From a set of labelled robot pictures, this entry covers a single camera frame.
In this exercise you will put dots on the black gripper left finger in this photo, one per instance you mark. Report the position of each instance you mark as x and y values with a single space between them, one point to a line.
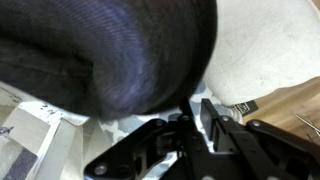
133 150

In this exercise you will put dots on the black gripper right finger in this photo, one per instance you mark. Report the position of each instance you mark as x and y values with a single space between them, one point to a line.
253 143

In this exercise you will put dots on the black fedora hat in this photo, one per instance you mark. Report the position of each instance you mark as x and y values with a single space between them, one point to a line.
100 53

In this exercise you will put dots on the small white wooden chair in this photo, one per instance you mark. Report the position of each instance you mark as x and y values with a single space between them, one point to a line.
43 133

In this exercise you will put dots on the grey white quatrefoil pillow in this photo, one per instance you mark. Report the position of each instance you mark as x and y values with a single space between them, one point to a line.
126 125

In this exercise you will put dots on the black white pillow tag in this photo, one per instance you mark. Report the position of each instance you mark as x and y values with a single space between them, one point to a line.
245 107

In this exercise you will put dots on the small cream cushion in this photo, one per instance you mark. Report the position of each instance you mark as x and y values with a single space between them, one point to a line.
266 46

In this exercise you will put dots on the grey white striped cloth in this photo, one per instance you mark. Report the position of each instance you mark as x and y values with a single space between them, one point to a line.
20 165

